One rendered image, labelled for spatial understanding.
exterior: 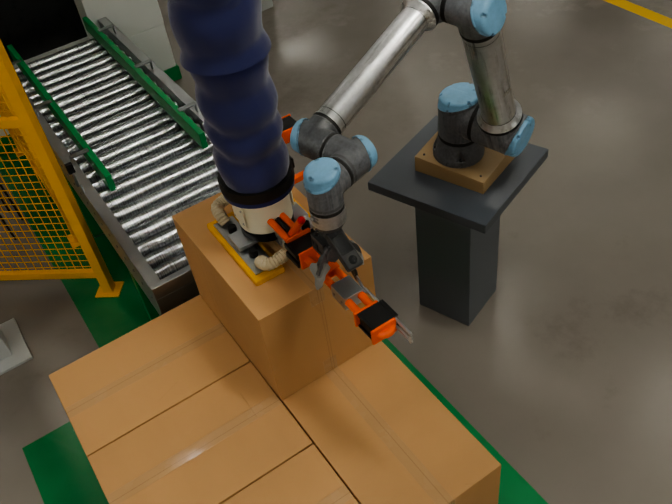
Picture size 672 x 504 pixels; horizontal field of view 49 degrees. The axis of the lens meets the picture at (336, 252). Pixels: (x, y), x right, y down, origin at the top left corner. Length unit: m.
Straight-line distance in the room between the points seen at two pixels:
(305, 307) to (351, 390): 0.37
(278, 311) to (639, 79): 3.23
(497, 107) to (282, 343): 1.00
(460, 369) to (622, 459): 0.70
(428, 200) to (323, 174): 1.01
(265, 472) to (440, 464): 0.52
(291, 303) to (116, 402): 0.76
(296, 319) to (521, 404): 1.17
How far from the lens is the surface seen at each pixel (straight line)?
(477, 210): 2.68
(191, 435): 2.45
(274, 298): 2.18
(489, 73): 2.30
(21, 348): 3.72
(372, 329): 1.85
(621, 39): 5.26
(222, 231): 2.40
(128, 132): 3.79
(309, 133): 1.92
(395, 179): 2.83
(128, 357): 2.72
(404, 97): 4.66
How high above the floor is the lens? 2.52
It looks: 44 degrees down
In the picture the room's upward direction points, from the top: 9 degrees counter-clockwise
